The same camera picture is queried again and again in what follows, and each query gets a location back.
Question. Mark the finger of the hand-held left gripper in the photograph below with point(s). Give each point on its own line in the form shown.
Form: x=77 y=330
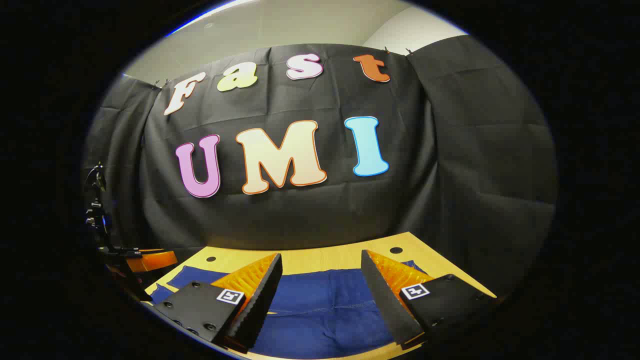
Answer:
x=155 y=260

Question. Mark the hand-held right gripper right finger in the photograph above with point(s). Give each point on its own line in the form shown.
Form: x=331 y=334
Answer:
x=385 y=305

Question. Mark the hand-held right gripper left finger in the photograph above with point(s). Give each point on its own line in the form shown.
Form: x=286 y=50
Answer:
x=260 y=300

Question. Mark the blue denim jeans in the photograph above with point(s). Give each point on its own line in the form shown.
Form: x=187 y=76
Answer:
x=325 y=310

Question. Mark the black backdrop cloth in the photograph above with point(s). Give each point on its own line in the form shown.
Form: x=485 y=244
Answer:
x=300 y=215

